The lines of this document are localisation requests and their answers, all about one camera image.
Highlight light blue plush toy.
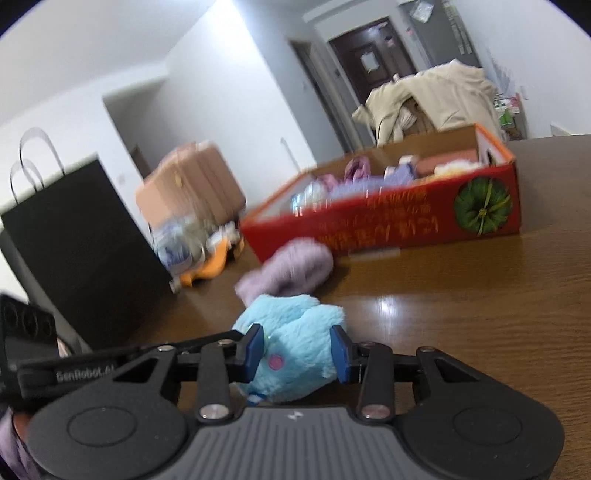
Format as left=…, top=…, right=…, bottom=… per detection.
left=232, top=295, right=346, bottom=404

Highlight purple striped cloth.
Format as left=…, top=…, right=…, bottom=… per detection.
left=235, top=238, right=334, bottom=306

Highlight iridescent white plastic bag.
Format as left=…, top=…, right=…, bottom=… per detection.
left=290, top=180, right=329, bottom=213

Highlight orange black pouch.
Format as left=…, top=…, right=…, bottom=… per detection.
left=179, top=238, right=245, bottom=287

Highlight clear plastic wrapped package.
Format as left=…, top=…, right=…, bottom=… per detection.
left=150, top=215, right=217, bottom=277

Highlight black paper shopping bag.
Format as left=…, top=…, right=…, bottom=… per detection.
left=1, top=158, right=171, bottom=350

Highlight pink suitcase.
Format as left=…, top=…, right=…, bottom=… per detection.
left=135, top=141, right=246, bottom=229

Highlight purple satin cloth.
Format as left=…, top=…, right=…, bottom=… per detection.
left=344, top=156, right=372, bottom=183

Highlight red orange cardboard box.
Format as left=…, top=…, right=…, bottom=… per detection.
left=239, top=124, right=521, bottom=261

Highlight yellow white plush toy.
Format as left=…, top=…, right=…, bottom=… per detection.
left=433, top=159, right=483, bottom=178

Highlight wooden chair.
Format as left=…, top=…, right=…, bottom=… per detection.
left=402, top=98, right=437, bottom=137

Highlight beige jacket on chair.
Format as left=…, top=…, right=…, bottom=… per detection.
left=352, top=60, right=502, bottom=146

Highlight dark brown entrance door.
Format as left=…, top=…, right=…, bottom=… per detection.
left=329, top=18, right=417, bottom=103

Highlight grey refrigerator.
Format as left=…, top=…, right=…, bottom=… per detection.
left=399, top=0, right=482, bottom=68

